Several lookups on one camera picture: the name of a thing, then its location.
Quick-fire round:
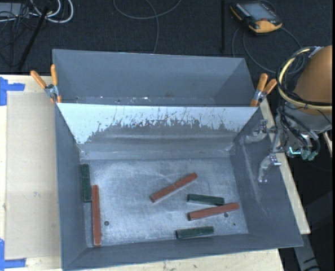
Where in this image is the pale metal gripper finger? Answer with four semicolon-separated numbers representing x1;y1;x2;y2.
257;154;282;183
245;119;271;144

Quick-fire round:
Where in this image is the grey metal bin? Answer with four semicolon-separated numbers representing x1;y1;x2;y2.
51;49;305;271

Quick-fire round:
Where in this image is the pale wood flat board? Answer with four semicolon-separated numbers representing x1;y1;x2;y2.
4;91;61;261

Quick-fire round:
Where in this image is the red-brown flat block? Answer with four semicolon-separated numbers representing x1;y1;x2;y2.
91;184;103;248
187;202;240;222
149;172;199;204

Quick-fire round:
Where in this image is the dark green flat block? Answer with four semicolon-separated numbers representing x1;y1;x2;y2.
80;163;93;203
175;225;215;240
186;193;226;207

